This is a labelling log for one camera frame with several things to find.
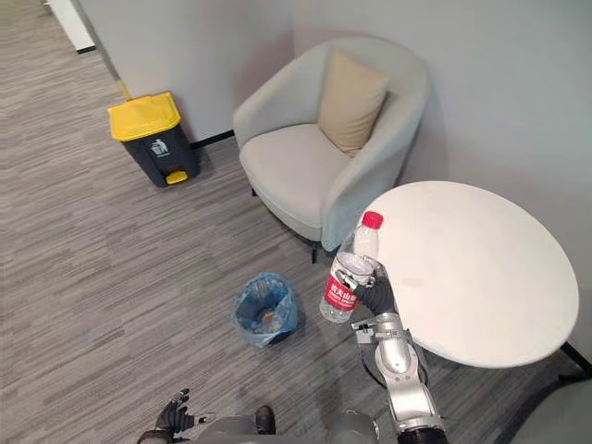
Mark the beige cushion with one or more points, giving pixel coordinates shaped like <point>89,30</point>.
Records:
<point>352,102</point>

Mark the small bin with blue bag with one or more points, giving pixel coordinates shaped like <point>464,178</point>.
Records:
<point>265,309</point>

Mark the silver robot body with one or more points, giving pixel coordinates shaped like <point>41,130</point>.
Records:
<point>287,427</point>

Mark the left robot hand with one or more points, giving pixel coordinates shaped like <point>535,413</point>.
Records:
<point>173,416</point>

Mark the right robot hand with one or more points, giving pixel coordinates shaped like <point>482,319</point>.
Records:
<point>377,293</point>

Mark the dark robot foot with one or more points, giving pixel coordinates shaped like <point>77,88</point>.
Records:
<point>265,420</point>

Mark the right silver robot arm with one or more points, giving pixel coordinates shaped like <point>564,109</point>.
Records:
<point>402,374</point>

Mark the round white tea table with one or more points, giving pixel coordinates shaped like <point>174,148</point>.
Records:
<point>472,273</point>

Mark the light grey armchair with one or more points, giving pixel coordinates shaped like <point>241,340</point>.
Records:
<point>324,139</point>

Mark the grey trash can yellow lid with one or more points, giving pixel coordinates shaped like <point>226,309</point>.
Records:
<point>152,139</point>

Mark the clear plastic bottle red label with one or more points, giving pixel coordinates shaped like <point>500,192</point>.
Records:
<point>350,273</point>

